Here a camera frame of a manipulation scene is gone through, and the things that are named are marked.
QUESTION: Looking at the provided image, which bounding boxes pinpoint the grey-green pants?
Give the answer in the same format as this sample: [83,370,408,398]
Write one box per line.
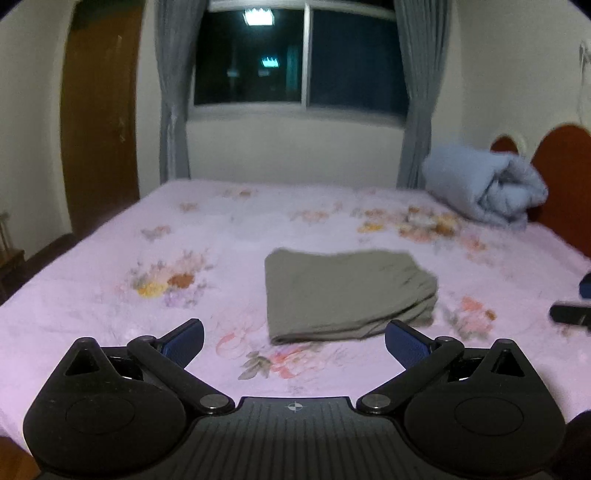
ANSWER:
[264,249,438,344]

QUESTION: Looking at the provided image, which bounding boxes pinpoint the light blue rolled duvet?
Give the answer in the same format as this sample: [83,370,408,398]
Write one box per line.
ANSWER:
[422,145,549,229]

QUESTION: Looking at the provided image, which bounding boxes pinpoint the red wooden headboard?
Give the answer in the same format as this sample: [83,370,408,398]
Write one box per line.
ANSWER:
[489,123,591,259]

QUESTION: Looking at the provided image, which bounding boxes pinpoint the wooden chair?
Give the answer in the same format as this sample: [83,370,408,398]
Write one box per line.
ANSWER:
[0,211,24,303]

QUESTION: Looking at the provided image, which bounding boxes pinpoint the brown wooden door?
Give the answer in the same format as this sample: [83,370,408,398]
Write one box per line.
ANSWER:
[60,1,144,238]

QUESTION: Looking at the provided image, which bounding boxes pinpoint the dark night window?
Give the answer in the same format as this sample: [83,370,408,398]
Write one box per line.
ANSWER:
[193,1,409,120]

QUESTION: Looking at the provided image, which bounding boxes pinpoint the grey curtain near headboard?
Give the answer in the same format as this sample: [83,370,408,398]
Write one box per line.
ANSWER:
[394,0,452,189]

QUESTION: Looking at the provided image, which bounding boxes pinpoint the grey curtain near door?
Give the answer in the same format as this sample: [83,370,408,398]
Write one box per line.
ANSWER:
[154,0,208,183]

